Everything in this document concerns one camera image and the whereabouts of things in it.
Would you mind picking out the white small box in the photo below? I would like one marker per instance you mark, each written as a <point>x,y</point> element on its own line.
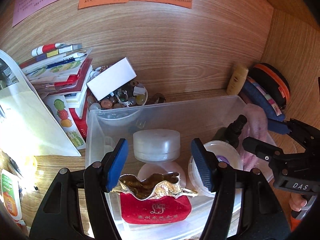
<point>111,79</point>

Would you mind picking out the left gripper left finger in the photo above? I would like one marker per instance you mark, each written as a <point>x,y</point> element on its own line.
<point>115,163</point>

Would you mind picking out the translucent white round jar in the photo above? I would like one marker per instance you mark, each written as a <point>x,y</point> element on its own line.
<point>156,145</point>

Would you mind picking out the right hand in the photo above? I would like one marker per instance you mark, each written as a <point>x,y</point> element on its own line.
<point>297,201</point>

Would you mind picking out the fruit sticker sheet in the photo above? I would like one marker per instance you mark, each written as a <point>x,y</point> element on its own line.
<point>58,106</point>

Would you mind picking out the red gold drawstring pouch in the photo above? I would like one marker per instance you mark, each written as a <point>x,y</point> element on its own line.
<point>158,199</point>

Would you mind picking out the black spray bottle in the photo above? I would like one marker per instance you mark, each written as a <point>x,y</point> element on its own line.
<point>231,133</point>

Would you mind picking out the stack of booklets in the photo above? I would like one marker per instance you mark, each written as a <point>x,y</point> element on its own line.
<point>63,71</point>

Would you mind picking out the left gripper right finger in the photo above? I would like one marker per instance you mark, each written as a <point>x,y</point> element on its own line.
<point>206,163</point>

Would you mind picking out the pink round jar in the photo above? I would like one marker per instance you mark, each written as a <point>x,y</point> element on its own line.
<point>149,169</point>

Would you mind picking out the black orange round case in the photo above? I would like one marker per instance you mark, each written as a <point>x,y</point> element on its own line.
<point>273,82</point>

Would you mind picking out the cream cylindrical jar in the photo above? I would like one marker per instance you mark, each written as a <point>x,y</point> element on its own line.
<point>225,164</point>

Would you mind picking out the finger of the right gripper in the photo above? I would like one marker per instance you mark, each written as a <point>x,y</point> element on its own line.
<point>278,127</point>
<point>263,150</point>

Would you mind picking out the bowl of beads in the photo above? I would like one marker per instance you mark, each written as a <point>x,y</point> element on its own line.
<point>120,99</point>

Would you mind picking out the orange white tube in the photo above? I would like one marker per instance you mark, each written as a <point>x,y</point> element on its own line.
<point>11,194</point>

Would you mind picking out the clear plastic storage bin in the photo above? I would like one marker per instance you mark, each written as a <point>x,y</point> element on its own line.
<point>195,118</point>

